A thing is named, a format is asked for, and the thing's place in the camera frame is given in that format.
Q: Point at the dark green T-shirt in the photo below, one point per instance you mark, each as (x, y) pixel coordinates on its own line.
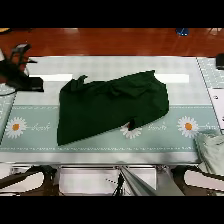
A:
(110, 106)

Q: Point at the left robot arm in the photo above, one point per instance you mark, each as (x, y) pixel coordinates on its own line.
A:
(13, 75)

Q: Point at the pale green garment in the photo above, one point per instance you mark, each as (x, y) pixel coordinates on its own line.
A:
(211, 151)

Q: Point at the silver frame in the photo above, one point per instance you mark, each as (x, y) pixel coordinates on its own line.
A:
(140, 185)

